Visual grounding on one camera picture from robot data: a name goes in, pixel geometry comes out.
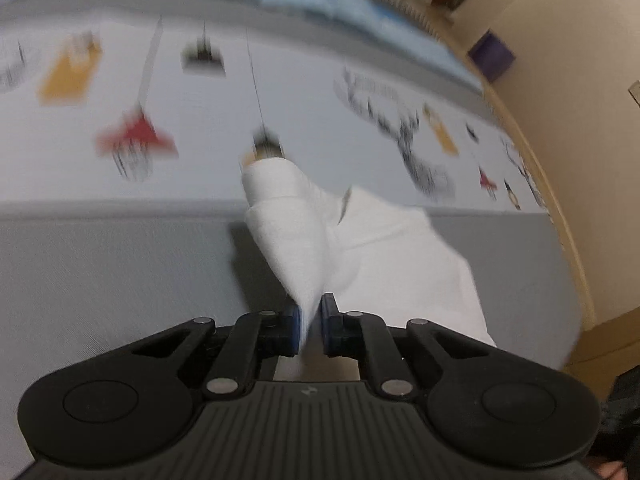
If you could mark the grey printed bed sheet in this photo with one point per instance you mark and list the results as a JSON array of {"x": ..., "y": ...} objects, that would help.
[{"x": 122, "y": 209}]

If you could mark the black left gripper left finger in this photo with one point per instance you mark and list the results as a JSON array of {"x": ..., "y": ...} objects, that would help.
[{"x": 253, "y": 339}]

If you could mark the white small garment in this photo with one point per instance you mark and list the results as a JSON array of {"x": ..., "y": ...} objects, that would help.
[{"x": 371, "y": 255}]

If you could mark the purple box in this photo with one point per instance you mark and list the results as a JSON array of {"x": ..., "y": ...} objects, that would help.
[{"x": 491, "y": 56}]

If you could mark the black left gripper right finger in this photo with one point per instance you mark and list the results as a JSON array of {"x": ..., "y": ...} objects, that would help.
[{"x": 365, "y": 338}]

